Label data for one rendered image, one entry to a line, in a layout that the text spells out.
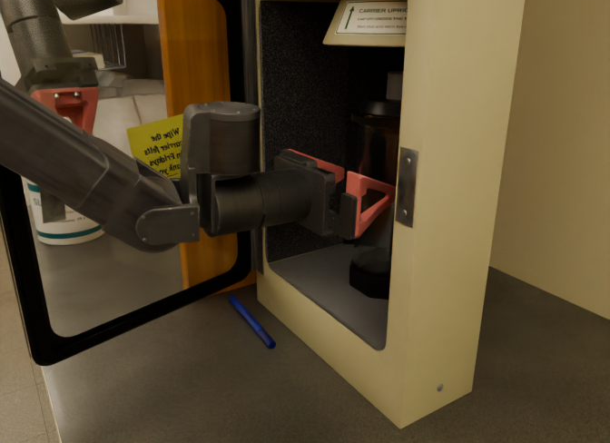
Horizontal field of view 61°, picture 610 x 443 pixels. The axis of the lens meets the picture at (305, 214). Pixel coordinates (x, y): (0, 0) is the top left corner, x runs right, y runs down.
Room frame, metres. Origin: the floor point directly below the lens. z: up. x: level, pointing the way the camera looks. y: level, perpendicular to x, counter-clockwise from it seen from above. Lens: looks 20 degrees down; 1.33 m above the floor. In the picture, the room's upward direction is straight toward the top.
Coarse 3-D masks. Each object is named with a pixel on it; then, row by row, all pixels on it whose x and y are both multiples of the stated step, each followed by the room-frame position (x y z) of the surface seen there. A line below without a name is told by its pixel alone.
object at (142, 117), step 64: (0, 0) 0.48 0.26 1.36; (64, 0) 0.52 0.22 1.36; (128, 0) 0.57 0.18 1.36; (192, 0) 0.62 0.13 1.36; (0, 64) 0.47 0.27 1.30; (64, 64) 0.51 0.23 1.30; (128, 64) 0.56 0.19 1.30; (192, 64) 0.62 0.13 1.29; (128, 128) 0.55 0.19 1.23; (64, 256) 0.49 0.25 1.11; (128, 256) 0.54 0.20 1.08; (192, 256) 0.60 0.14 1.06; (64, 320) 0.48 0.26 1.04
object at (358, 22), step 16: (352, 0) 0.56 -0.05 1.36; (368, 0) 0.54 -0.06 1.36; (384, 0) 0.53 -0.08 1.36; (400, 0) 0.53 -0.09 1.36; (336, 16) 0.58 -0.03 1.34; (352, 16) 0.55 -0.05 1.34; (368, 16) 0.53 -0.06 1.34; (384, 16) 0.52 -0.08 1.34; (400, 16) 0.52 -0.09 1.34; (336, 32) 0.56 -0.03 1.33; (352, 32) 0.54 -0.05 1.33; (368, 32) 0.53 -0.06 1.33; (384, 32) 0.52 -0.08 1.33; (400, 32) 0.51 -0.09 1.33
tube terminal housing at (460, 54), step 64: (256, 0) 0.67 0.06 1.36; (320, 0) 0.71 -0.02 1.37; (448, 0) 0.43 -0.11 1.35; (512, 0) 0.47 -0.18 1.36; (448, 64) 0.44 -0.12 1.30; (512, 64) 0.48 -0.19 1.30; (448, 128) 0.44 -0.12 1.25; (448, 192) 0.44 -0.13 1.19; (448, 256) 0.45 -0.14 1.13; (320, 320) 0.55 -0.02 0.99; (448, 320) 0.45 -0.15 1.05; (384, 384) 0.45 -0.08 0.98; (448, 384) 0.46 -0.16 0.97
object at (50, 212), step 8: (40, 192) 0.47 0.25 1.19; (48, 192) 0.47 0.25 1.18; (48, 200) 0.47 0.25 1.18; (56, 200) 0.48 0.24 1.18; (48, 208) 0.47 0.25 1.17; (56, 208) 0.47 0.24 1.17; (64, 208) 0.48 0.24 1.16; (48, 216) 0.47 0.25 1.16; (56, 216) 0.47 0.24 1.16; (64, 216) 0.48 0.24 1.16
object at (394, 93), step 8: (392, 72) 0.60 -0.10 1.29; (400, 72) 0.60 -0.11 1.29; (392, 80) 0.60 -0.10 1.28; (400, 80) 0.59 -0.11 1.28; (392, 88) 0.60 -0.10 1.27; (400, 88) 0.59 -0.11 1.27; (376, 96) 0.62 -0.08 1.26; (384, 96) 0.62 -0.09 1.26; (392, 96) 0.60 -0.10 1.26; (400, 96) 0.59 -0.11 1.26; (368, 104) 0.59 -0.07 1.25; (376, 104) 0.58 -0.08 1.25; (384, 104) 0.57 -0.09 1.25; (392, 104) 0.57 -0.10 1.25; (400, 104) 0.57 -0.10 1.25; (368, 112) 0.58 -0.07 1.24; (376, 112) 0.57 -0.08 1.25; (384, 112) 0.57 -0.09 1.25; (392, 112) 0.57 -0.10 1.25; (400, 112) 0.56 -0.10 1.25
